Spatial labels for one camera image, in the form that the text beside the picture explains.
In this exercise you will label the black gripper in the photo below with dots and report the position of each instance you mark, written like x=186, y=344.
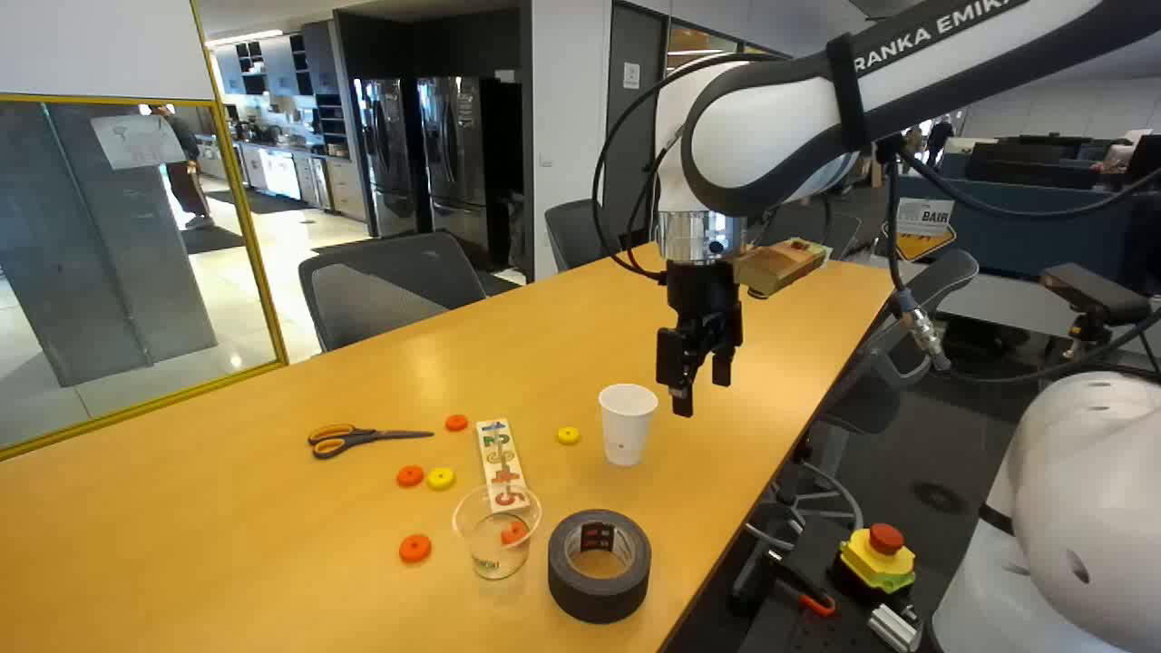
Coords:
x=700, y=302

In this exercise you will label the yellow round token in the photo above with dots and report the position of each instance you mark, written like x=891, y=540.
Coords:
x=440, y=477
x=568, y=434

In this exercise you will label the clear plastic cup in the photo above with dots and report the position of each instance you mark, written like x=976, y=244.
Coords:
x=478, y=545

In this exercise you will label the white paper cup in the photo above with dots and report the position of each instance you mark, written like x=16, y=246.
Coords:
x=628, y=430

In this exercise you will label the dark office chair with armrest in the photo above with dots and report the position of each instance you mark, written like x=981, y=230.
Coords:
x=902, y=344

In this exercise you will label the wooden number peg board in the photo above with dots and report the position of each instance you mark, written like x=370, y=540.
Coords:
x=502, y=464

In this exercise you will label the small yellow table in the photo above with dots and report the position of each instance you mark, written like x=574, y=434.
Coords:
x=919, y=244

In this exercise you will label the black tape roll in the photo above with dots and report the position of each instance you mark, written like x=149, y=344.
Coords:
x=600, y=601

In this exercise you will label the yellow red emergency stop button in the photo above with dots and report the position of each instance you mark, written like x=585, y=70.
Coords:
x=880, y=558

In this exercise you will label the white paper notice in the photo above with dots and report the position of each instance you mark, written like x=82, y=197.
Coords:
x=628, y=75

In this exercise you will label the silver metal box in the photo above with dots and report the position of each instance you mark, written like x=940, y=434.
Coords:
x=894, y=624

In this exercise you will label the black glass door fridge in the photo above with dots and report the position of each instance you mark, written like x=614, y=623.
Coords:
x=387, y=157
x=455, y=157

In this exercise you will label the black padded office chair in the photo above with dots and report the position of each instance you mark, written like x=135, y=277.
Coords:
x=1093, y=292

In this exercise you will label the white kitchen counter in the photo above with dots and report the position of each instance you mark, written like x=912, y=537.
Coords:
x=294, y=176

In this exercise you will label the yellow framed glass partition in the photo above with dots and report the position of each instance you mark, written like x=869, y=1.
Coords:
x=120, y=302

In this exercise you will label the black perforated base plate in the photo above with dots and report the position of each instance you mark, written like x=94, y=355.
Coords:
x=755, y=630

